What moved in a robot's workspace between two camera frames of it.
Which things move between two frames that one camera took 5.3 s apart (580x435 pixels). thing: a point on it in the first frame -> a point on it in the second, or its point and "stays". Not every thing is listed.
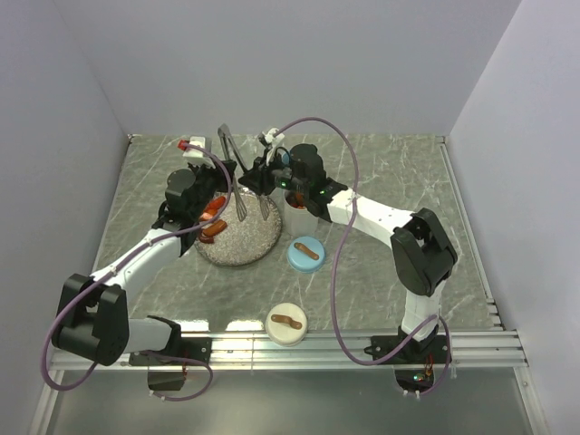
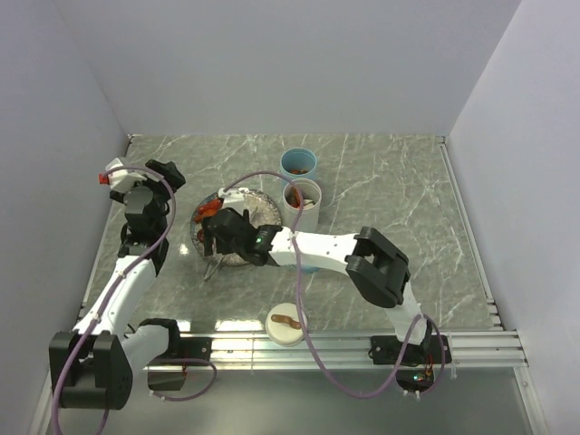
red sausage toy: x=213 y=207 stays
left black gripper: x=216 y=170 -> x=169 y=171
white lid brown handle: x=285 y=324 stays
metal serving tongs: x=225 y=134 -> x=206 y=275
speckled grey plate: x=244 y=242 stays
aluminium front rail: x=470 y=349 stays
